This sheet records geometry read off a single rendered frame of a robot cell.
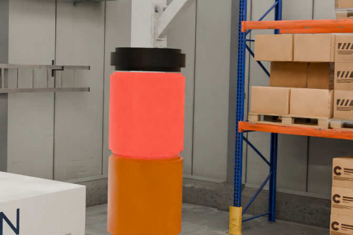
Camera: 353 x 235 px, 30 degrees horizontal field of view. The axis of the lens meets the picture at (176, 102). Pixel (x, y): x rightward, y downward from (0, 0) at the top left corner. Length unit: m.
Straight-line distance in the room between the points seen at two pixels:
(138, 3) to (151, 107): 2.62
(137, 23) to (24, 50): 7.18
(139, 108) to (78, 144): 10.55
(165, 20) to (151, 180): 2.56
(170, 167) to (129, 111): 0.05
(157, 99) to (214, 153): 10.84
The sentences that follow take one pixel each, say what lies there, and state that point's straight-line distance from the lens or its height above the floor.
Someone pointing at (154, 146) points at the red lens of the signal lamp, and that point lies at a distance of 0.42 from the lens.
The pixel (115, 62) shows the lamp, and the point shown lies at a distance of 0.43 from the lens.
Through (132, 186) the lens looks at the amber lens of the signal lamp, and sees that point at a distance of 0.42.
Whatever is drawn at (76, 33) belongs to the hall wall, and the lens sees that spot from 10.84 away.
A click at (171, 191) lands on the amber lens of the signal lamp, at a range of 0.43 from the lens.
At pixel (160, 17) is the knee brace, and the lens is 2.98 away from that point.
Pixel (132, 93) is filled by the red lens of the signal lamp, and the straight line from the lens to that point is 0.42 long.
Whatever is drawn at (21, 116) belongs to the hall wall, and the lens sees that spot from 10.14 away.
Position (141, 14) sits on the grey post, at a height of 2.57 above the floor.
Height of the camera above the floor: 2.33
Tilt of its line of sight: 3 degrees down
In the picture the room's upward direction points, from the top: 1 degrees clockwise
